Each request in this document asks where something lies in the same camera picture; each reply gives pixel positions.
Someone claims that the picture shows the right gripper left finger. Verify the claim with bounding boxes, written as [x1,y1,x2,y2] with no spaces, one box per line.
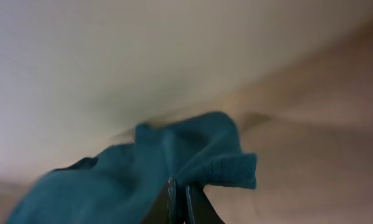
[140,178,177,224]

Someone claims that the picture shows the black polo shirt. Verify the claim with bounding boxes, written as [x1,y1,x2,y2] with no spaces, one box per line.
[7,112,257,224]

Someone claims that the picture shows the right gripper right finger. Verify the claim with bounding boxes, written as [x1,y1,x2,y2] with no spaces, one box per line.
[186,185,225,224]

